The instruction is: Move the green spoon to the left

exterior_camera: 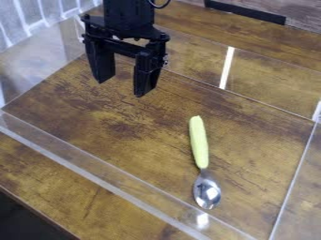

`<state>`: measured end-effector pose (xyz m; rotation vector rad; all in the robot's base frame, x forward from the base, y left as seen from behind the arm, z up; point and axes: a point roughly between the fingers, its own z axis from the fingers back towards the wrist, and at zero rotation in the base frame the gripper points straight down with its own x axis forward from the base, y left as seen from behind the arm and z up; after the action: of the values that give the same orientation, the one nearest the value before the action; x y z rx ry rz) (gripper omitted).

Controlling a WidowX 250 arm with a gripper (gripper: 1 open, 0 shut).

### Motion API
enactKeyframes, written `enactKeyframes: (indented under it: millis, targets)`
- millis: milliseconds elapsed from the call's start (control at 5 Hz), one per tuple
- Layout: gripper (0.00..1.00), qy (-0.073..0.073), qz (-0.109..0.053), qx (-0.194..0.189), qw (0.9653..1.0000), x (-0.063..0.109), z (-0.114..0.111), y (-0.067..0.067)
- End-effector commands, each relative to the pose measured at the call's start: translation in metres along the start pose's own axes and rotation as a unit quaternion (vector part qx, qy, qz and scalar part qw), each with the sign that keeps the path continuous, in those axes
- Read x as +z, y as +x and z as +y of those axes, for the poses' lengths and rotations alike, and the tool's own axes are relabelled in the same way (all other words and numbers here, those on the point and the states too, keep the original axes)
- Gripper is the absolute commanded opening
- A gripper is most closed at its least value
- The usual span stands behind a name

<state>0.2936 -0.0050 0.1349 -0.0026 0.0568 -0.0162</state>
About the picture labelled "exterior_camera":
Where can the black bar at table edge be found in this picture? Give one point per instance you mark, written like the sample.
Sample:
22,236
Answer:
246,12

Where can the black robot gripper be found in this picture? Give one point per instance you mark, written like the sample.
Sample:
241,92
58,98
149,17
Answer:
123,30

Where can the green handled metal spoon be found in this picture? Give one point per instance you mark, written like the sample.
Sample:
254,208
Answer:
206,191

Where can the clear acrylic tray enclosure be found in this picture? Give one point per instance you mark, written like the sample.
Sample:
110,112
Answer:
98,160

